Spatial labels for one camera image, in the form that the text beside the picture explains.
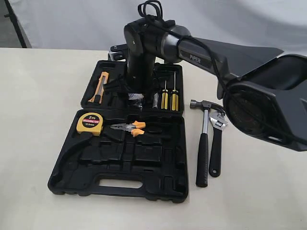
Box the black stand pole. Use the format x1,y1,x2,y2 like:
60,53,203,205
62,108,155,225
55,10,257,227
3,0,28,48

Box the yellow tape measure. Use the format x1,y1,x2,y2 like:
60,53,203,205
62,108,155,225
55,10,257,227
76,113,103,137

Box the right yellow black screwdriver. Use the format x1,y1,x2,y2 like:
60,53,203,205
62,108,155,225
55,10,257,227
170,72,179,111

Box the yellow black screwdriver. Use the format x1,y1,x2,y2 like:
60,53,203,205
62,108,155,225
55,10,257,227
170,72,179,111
161,81,168,110

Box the black electrical tape roll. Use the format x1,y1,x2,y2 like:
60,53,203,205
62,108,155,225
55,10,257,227
128,93,144,108

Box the orange handled pliers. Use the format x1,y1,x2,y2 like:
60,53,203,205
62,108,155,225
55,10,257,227
110,121,146,137

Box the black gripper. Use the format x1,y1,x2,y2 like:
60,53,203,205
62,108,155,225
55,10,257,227
104,51,161,95

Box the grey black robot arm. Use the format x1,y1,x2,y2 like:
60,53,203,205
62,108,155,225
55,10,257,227
105,16,307,151

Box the orange utility knife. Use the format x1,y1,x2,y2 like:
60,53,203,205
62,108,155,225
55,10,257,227
88,71,109,104

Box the adjustable wrench black handle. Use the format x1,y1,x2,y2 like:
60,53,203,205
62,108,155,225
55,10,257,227
209,112,228,177

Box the clear voltage tester screwdriver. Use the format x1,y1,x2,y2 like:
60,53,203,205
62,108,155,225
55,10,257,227
152,93,159,108

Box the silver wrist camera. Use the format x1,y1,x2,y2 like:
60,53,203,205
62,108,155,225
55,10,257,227
108,44,128,61

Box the claw hammer black grip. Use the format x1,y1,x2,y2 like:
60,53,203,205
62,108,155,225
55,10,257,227
189,100,225,187

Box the left yellow black screwdriver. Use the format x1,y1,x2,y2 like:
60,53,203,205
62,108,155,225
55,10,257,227
161,81,168,110

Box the black plastic tool case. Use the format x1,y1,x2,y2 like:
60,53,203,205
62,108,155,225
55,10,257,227
47,60,189,203

